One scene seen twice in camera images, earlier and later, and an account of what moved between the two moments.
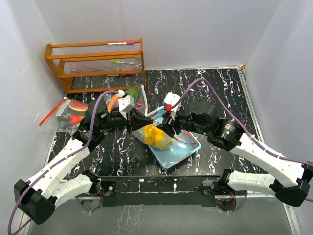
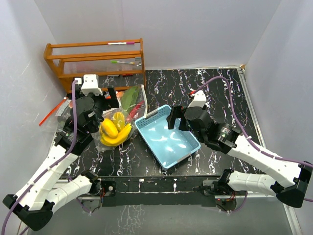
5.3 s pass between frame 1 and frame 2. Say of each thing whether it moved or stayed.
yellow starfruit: moved
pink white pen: stayed
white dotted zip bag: stayed
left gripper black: moved
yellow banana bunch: moved
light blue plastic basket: stayed
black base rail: stayed
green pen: stayed
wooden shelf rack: stayed
